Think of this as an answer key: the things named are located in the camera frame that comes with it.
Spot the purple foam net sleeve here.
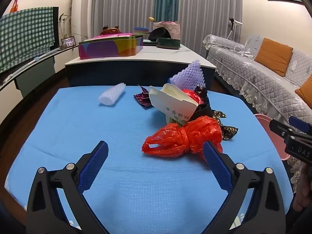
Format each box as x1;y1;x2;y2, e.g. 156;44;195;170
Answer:
168;59;206;93

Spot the white top coffee table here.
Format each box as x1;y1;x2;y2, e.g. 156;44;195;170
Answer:
65;43;217;88

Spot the pink paper sheet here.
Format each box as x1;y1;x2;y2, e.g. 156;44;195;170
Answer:
91;32;132;39

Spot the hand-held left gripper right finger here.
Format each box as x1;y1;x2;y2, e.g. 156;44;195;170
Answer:
203;141;286;234

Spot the white foam net sleeve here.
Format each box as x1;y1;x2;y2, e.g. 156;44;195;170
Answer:
99;83;126;107

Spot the television cabinet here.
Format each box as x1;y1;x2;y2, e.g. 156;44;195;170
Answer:
0;46;80;98

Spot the colourful gift box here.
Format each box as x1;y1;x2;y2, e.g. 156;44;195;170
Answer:
78;35;144;60

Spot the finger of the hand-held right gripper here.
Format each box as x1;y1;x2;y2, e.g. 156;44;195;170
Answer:
269;119;296;142
289;116;312;134

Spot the orange cushion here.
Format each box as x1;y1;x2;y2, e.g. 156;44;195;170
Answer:
255;38;293;77
295;74;312;109

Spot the pink lace basket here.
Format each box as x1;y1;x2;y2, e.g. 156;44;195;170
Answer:
153;21;181;41

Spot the potted plant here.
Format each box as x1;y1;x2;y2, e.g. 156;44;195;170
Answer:
58;5;88;49

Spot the stack of coloured bowls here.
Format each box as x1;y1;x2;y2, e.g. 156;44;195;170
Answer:
133;27;150;38

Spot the white charger cable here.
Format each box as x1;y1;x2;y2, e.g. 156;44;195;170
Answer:
233;44;255;59

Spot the grey quilted sofa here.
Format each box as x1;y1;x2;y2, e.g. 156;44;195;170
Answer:
202;34;312;193

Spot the dark red snack wrapper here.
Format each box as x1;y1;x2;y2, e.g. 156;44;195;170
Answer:
134;85;155;109

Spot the brown teapot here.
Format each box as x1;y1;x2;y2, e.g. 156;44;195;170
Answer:
101;26;122;36

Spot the blue tablecloth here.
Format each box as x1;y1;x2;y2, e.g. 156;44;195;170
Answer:
4;85;294;234

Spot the small photo frame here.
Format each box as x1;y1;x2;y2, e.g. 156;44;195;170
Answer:
60;36;77;50

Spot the dark green bowl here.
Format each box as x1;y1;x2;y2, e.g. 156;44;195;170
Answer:
156;37;181;49

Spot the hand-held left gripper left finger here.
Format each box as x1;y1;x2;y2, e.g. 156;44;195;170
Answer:
26;140;109;234

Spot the white paper lunch box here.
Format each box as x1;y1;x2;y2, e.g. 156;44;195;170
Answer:
149;83;199;127

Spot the black floral cloth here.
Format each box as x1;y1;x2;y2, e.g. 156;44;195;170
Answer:
192;85;239;141

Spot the white standing air conditioner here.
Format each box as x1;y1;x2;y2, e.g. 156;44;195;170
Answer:
72;0;94;42

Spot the grey curtain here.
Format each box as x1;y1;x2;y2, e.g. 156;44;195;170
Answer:
91;0;156;38
177;0;243;60

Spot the teal curtain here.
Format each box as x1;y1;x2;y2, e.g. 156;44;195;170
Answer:
153;0;181;23

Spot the green checked cloth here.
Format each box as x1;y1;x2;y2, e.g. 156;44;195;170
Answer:
0;7;55;74

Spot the red plastic bag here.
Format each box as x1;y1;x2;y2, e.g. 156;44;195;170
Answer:
141;116;223;161

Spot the pink basin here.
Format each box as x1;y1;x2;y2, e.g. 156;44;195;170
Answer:
253;113;290;161

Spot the black television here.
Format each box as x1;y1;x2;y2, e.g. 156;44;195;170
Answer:
0;6;60;78

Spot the white stick with blue tip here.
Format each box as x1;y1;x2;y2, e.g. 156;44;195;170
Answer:
0;49;59;83

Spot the person's right hand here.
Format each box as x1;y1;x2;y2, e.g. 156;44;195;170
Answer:
293;163;312;211

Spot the white floor lamp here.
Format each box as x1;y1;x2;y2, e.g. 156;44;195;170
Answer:
225;18;243;42

